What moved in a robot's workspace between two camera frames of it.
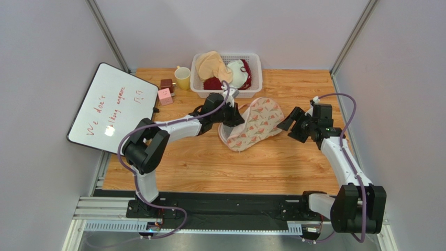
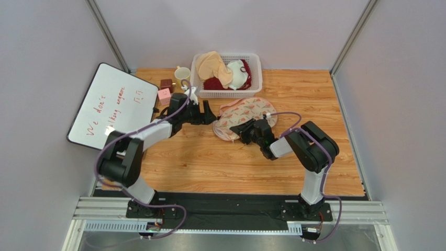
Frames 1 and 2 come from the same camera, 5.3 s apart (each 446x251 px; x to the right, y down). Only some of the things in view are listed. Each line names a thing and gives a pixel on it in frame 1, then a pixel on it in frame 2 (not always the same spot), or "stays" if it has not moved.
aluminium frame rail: [112, 214] stays
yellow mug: [182, 75] stays
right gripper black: [299, 124] -> [246, 131]
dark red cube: [167, 83] stays
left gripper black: [236, 118] -> [207, 117]
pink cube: [165, 96] stays
